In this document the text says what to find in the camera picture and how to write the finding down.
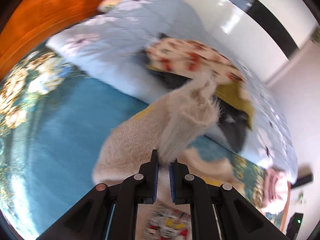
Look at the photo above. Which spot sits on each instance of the orange wooden headboard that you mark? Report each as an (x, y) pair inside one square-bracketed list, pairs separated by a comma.
[(42, 15)]

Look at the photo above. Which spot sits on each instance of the colourful printed cloth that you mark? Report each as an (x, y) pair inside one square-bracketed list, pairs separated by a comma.
[(165, 222)]

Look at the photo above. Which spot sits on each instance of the mustard yellow garment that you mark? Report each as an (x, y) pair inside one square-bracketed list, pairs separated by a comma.
[(235, 97)]

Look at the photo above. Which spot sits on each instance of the pink folded cloth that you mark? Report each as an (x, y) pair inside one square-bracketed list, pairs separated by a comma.
[(275, 190)]

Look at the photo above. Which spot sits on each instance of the black electronic device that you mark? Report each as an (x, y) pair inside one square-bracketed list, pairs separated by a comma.
[(295, 225)]

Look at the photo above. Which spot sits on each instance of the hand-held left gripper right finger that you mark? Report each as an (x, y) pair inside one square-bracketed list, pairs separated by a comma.
[(172, 182)]

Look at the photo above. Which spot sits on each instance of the dark grey garment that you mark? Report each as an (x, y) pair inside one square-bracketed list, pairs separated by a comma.
[(232, 127)]

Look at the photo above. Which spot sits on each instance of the cream red floral garment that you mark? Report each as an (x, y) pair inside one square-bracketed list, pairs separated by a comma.
[(197, 57)]

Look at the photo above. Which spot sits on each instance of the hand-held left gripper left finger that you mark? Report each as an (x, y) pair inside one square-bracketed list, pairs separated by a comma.
[(155, 180)]

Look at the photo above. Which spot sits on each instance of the light blue floral quilt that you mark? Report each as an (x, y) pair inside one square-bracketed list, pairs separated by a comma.
[(140, 30)]

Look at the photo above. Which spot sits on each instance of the teal floral bed sheet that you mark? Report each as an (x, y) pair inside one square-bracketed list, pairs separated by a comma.
[(65, 120)]

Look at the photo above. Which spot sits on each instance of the beige fuzzy sweater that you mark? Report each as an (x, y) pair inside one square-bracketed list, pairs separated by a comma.
[(140, 142)]

